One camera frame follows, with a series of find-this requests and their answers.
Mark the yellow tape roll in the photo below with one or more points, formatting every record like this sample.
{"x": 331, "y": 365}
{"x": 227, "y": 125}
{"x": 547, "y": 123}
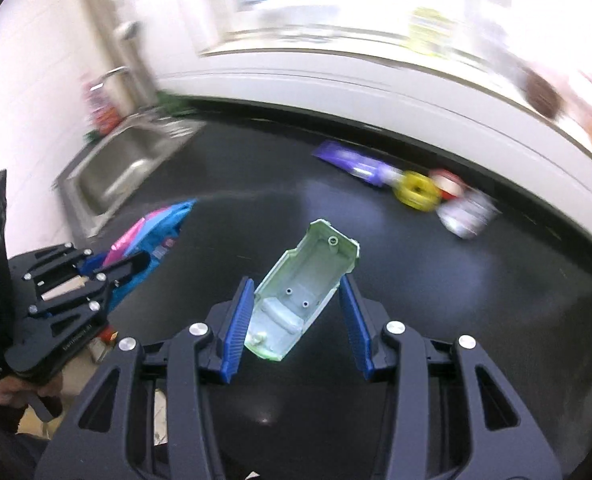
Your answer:
{"x": 417, "y": 191}

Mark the silver pill blister pack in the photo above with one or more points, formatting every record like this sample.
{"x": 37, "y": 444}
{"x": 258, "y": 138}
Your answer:
{"x": 467, "y": 215}

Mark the stainless steel sink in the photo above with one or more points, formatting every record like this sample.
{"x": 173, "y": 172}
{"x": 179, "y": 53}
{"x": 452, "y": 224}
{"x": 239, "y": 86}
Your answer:
{"x": 96, "y": 187}

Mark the red bottle by sink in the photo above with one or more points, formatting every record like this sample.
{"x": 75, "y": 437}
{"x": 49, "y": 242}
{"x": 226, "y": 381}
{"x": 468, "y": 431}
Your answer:
{"x": 104, "y": 113}

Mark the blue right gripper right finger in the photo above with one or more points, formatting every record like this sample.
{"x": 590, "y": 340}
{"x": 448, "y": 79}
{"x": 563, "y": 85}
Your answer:
{"x": 360, "y": 336}

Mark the chrome faucet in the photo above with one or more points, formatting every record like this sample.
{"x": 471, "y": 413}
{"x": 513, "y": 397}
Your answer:
{"x": 100, "y": 83}

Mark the mint green plastic shell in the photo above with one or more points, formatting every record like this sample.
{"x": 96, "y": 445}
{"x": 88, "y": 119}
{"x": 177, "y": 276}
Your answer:
{"x": 298, "y": 288}

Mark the jar with red beans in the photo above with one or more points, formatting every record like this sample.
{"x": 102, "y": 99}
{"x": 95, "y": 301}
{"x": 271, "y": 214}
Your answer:
{"x": 540, "y": 94}

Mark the dish soap bottle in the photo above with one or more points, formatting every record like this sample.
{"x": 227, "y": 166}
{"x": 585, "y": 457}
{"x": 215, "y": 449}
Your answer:
{"x": 430, "y": 29}

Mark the green cloth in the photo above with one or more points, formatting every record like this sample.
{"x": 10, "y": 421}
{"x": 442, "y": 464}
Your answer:
{"x": 174, "y": 105}

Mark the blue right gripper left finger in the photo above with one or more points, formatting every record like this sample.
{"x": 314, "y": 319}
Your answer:
{"x": 235, "y": 329}

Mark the blue and pink snack packet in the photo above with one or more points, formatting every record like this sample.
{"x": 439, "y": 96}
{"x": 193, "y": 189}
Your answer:
{"x": 155, "y": 233}

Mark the operator left hand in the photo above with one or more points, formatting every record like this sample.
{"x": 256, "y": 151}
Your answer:
{"x": 14, "y": 391}

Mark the purple tube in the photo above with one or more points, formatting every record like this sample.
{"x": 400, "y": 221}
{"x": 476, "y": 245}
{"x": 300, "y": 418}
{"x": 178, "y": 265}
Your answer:
{"x": 365, "y": 168}

